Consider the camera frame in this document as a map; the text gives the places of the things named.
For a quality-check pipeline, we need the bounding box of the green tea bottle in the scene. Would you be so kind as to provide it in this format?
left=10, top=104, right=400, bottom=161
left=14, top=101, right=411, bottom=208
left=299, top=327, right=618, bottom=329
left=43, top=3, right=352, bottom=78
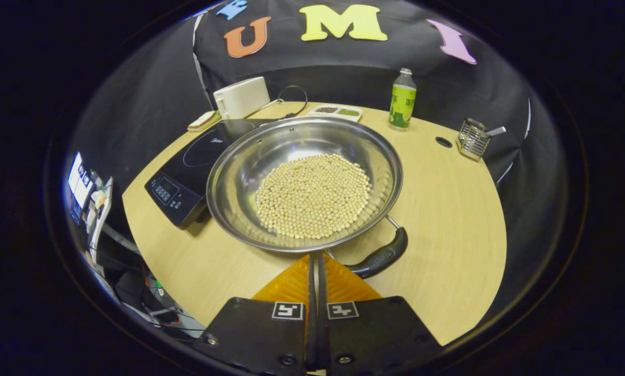
left=388, top=68, right=417, bottom=131

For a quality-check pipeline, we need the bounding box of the bundle of floor cables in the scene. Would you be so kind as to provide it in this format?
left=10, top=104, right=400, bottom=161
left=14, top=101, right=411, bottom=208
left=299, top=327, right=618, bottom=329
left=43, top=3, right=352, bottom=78
left=90, top=251, right=206, bottom=340

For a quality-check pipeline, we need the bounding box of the black induction cooktop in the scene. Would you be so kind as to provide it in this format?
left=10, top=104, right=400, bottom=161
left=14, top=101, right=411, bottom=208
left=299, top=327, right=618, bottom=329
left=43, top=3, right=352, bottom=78
left=145, top=119, right=276, bottom=230

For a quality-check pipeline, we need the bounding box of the stainless steel pot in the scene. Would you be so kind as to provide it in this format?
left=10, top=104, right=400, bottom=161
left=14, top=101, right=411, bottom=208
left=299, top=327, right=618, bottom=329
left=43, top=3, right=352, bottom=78
left=206, top=116, right=409, bottom=279

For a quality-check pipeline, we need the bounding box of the white toaster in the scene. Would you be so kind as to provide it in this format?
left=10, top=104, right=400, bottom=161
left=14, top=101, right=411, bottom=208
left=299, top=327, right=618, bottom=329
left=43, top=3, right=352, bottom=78
left=213, top=77, right=271, bottom=120

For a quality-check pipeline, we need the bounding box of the white divided bean dish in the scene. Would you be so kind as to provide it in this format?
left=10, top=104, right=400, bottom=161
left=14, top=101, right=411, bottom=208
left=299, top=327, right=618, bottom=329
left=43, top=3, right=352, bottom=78
left=308, top=104, right=363, bottom=122

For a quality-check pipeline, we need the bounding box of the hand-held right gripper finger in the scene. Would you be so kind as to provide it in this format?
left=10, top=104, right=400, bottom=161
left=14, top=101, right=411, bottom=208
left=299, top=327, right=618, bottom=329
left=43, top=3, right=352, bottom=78
left=193, top=253, right=317, bottom=374
left=317, top=253, right=443, bottom=374

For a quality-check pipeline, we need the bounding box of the black power cable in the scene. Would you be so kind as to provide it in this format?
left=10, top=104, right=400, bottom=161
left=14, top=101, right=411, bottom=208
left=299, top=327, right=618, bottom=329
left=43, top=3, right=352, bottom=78
left=263, top=85, right=309, bottom=120

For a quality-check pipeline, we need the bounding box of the black backdrop cloth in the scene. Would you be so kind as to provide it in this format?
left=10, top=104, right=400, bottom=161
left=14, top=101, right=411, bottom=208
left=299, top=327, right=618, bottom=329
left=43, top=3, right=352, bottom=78
left=64, top=0, right=569, bottom=314

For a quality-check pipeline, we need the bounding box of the metal wire basket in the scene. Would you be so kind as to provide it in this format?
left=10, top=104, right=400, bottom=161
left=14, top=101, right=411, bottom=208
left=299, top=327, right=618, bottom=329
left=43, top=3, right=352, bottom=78
left=456, top=118, right=493, bottom=161

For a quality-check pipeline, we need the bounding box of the white electronic equipment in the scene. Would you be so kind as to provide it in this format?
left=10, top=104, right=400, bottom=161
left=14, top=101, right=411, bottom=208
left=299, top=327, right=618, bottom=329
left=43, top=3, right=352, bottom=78
left=66, top=151, right=115, bottom=262

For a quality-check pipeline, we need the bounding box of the pile of soybeans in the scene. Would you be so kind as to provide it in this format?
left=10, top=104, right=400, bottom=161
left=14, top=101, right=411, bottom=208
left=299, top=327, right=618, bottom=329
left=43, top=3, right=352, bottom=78
left=255, top=154, right=372, bottom=240

